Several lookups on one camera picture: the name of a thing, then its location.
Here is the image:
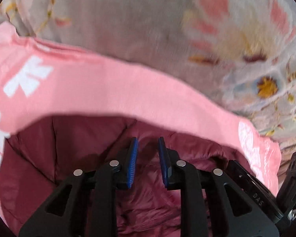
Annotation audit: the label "maroon puffer jacket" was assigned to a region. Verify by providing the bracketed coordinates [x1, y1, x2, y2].
[0, 114, 252, 237]

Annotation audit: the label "pink plush blanket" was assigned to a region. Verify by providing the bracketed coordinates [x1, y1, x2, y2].
[0, 22, 281, 216]

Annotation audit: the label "grey floral bed sheet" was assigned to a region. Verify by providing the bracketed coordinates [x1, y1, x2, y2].
[0, 0, 296, 151]

